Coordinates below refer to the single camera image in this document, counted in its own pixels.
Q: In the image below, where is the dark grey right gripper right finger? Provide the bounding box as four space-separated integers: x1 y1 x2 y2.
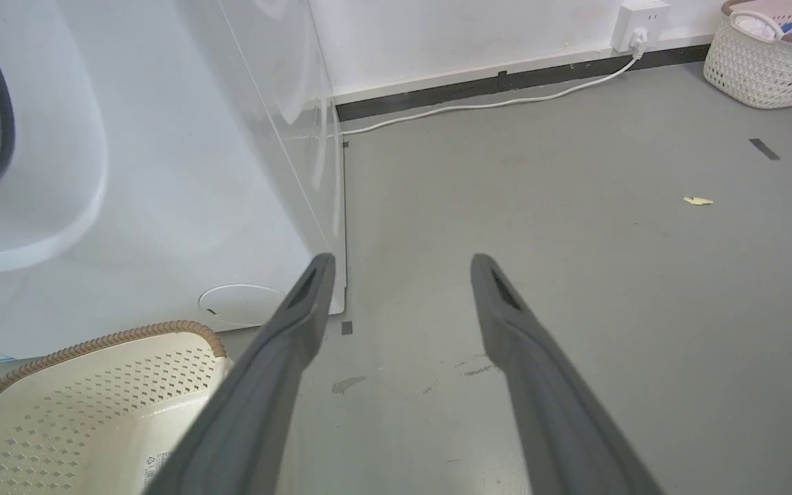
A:
470 253 665 495

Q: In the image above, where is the white woven laundry basket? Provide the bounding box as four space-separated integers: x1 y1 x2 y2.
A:
703 0 792 110

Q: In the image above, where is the white washing machine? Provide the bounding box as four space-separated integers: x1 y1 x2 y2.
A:
0 0 348 361

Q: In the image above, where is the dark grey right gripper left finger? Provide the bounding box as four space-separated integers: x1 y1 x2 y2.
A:
143 252 337 495

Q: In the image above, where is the white wall power socket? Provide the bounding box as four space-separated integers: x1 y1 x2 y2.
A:
610 0 672 54

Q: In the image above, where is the white power cable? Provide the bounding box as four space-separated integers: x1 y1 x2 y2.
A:
341 27 648 137

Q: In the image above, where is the cream perforated laundry basket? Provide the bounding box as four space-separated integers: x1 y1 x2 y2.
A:
0 320 233 495

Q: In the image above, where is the colourful laundry pile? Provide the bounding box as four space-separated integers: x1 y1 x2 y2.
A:
733 10 792 43

